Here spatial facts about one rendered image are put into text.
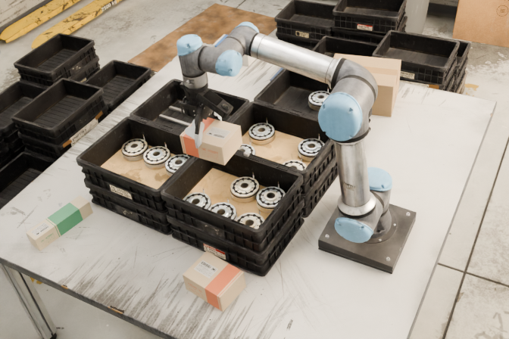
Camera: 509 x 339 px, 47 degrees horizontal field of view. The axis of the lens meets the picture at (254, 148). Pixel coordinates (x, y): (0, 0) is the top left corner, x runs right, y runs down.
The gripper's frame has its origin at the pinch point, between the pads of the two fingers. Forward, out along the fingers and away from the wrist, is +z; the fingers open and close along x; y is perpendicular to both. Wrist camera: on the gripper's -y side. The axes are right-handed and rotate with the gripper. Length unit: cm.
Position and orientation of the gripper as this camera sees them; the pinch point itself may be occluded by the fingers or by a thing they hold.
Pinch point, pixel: (210, 135)
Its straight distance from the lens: 193.6
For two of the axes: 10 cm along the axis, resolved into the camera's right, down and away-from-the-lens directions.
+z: 0.9, 7.7, 6.3
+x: -4.7, 5.9, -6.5
